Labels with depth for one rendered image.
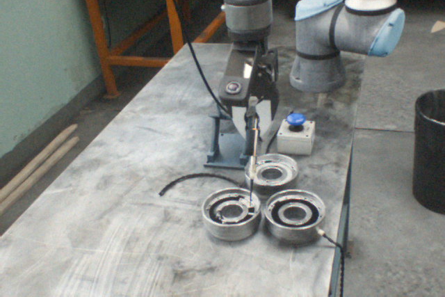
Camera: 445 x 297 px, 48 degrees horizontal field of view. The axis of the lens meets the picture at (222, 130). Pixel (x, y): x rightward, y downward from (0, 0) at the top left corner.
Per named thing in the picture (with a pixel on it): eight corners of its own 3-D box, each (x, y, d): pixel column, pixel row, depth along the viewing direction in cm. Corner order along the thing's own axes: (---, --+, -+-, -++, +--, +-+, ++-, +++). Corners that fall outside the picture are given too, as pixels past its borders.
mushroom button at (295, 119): (304, 141, 106) (303, 121, 103) (285, 140, 107) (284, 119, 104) (306, 132, 109) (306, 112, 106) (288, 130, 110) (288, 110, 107)
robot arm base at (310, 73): (295, 67, 144) (295, 35, 139) (348, 69, 140) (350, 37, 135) (285, 91, 132) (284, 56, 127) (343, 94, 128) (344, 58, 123)
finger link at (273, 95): (282, 117, 86) (276, 70, 82) (281, 121, 85) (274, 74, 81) (256, 117, 88) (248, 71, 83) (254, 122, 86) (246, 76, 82)
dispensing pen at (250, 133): (239, 204, 87) (246, 108, 87) (245, 202, 91) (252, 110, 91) (251, 205, 86) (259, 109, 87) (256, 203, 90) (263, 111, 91)
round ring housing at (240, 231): (248, 250, 83) (246, 231, 81) (193, 235, 87) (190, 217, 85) (270, 211, 91) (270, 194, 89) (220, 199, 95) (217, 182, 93)
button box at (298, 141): (310, 156, 105) (310, 136, 103) (277, 153, 107) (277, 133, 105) (316, 135, 112) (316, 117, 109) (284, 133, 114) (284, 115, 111)
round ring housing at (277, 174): (304, 198, 93) (304, 181, 91) (249, 206, 93) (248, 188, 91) (293, 167, 102) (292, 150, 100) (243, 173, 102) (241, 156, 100)
